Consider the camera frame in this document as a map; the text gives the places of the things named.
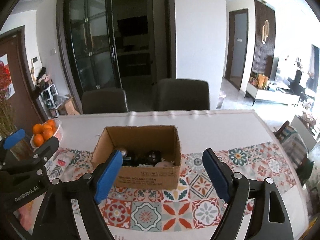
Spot floral fabric tissue cover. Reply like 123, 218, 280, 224
44, 148, 74, 181

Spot pink round deer lamp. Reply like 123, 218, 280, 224
155, 161, 174, 167

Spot dark glass cabinet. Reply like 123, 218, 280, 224
56, 0, 176, 108

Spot small cardboard box on floor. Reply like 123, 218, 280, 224
58, 98, 80, 115

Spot left dark dining chair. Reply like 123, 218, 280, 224
81, 88, 128, 114

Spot white shoe rack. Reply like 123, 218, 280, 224
41, 83, 60, 118

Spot white tv console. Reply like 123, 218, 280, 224
245, 83, 299, 105

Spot striped side chair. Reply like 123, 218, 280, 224
274, 121, 314, 186

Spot right dark dining chair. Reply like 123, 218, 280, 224
154, 79, 210, 111

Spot dark dining chair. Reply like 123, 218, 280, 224
154, 79, 210, 111
81, 88, 128, 114

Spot white basket of oranges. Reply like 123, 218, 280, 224
30, 119, 63, 149

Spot brown cardboard box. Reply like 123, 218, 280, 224
92, 126, 181, 190

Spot black power adapter with cable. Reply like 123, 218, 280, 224
123, 150, 162, 167

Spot dried flowers in vase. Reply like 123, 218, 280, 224
0, 61, 17, 139

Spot person left hand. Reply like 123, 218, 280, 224
18, 200, 35, 233

